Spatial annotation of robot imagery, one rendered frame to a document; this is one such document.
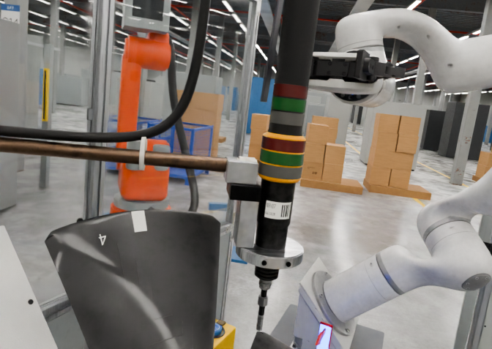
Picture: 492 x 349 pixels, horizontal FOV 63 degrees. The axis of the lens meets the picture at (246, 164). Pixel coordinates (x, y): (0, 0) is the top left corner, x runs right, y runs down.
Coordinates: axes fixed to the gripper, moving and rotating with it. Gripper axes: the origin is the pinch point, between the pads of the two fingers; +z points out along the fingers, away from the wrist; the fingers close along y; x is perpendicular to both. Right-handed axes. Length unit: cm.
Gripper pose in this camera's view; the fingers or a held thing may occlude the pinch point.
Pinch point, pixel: (324, 63)
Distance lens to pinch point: 49.8
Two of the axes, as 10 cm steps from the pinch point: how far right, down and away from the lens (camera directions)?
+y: -8.8, -1.6, 4.4
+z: -4.6, 0.9, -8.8
